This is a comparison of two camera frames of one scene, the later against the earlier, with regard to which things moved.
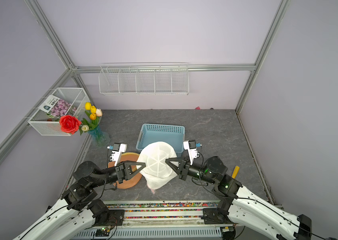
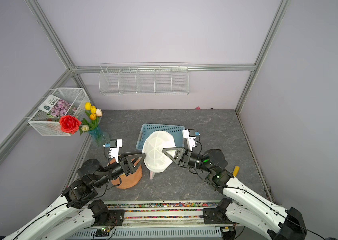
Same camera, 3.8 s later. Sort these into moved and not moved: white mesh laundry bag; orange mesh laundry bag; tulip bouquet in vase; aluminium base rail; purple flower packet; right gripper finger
Moved: right gripper finger; white mesh laundry bag
Not moved: tulip bouquet in vase; orange mesh laundry bag; aluminium base rail; purple flower packet
